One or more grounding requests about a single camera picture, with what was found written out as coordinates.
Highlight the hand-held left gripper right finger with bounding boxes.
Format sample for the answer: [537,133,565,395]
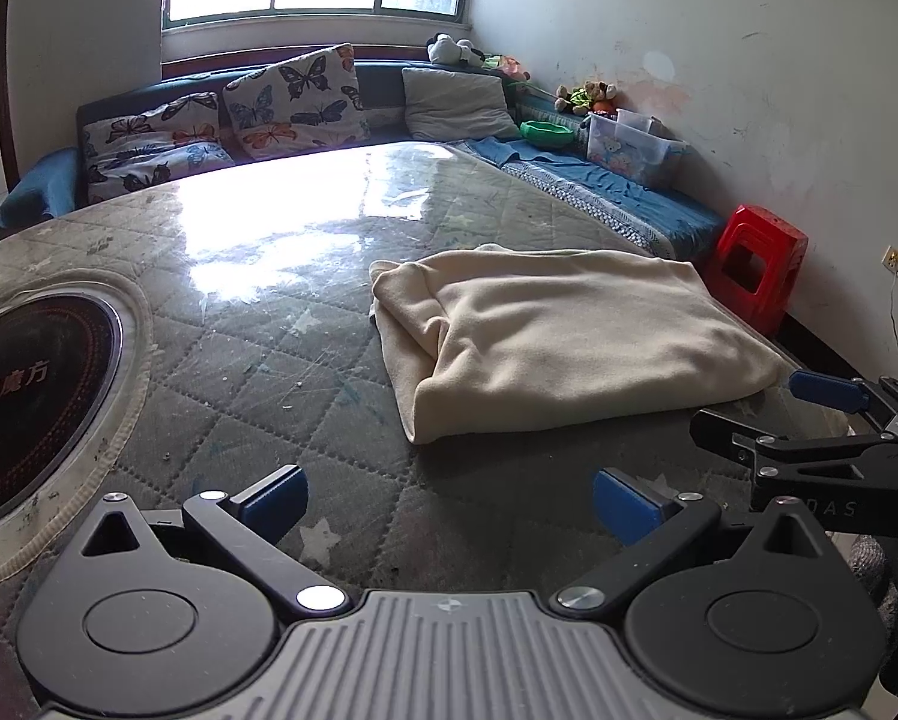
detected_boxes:
[550,466,848,627]

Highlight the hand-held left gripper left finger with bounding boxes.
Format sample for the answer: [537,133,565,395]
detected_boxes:
[80,465,349,620]

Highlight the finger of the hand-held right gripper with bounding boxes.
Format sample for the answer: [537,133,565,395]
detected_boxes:
[689,410,898,469]
[788,369,898,434]

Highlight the cream fleece garment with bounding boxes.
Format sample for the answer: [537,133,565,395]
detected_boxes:
[366,242,795,446]

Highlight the red plastic stool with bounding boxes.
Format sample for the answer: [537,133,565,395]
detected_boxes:
[705,203,811,338]

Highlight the round black inset cooktop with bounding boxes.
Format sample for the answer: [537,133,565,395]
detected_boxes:
[0,281,156,541]

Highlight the blue sheet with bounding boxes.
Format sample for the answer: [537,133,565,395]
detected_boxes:
[467,135,728,257]

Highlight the clear plastic storage box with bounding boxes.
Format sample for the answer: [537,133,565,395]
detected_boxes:
[585,108,690,191]

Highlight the green plastic bowl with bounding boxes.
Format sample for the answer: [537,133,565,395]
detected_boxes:
[519,119,577,152]

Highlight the butterfly print cushion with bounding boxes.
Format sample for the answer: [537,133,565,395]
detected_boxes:
[221,43,373,164]
[80,92,238,197]

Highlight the blue sofa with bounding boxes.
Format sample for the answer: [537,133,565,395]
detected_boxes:
[0,52,729,257]

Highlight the pink and green plush toy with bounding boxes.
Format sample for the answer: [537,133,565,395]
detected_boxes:
[485,53,532,83]

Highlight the grey cushion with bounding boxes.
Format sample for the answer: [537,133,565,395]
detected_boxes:
[401,65,523,143]

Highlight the black and white plush toy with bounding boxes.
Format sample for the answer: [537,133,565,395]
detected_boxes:
[427,33,484,68]

